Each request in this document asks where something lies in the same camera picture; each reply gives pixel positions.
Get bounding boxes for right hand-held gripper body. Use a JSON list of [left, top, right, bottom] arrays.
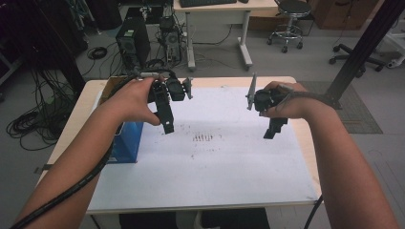
[[245, 72, 288, 116]]

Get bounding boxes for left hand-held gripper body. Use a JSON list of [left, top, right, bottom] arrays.
[[148, 76, 194, 124]]

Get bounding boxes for blue cardboard box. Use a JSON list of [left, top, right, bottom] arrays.
[[98, 75, 145, 164]]

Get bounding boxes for person's right hand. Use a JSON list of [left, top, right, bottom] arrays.
[[260, 80, 315, 121]]

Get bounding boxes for person's left hand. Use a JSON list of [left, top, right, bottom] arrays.
[[102, 75, 165, 127]]

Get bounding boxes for small grey computer tower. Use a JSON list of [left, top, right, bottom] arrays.
[[158, 15, 183, 63]]

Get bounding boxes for black computer tower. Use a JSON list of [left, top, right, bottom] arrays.
[[115, 17, 152, 71]]

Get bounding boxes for white paper sheet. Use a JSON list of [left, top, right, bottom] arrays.
[[87, 86, 320, 213]]

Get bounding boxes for brown cardboard box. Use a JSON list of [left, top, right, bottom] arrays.
[[247, 8, 282, 32]]

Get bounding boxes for grey floor mat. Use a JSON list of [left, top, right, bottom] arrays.
[[299, 80, 384, 135]]

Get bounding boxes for black round stool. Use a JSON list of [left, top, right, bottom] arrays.
[[266, 0, 313, 53]]

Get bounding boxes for person's left leg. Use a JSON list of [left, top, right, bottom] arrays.
[[118, 211, 179, 229]]

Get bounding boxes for person's leg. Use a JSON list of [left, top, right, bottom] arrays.
[[200, 207, 271, 229], [118, 211, 179, 229]]

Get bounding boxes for black office chair base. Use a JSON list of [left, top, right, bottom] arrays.
[[329, 43, 387, 79]]

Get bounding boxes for white office desk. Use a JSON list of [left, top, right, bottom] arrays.
[[173, 0, 281, 73]]

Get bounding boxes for black keyboard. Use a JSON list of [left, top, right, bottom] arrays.
[[179, 0, 238, 9]]

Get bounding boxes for person's right leg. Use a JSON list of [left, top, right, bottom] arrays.
[[200, 207, 271, 229]]

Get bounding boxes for wooden cabinet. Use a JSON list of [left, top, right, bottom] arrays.
[[308, 0, 383, 31]]

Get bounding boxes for black cable coil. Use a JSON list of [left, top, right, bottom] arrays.
[[86, 46, 109, 61]]

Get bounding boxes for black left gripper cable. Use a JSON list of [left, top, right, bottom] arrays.
[[9, 67, 178, 229]]

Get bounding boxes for black metal post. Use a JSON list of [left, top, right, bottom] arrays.
[[324, 0, 405, 111]]

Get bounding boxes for tangled black floor cables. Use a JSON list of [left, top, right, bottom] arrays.
[[6, 68, 79, 151]]

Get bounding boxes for grey metal table bracket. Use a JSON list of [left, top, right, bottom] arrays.
[[33, 163, 54, 175]]

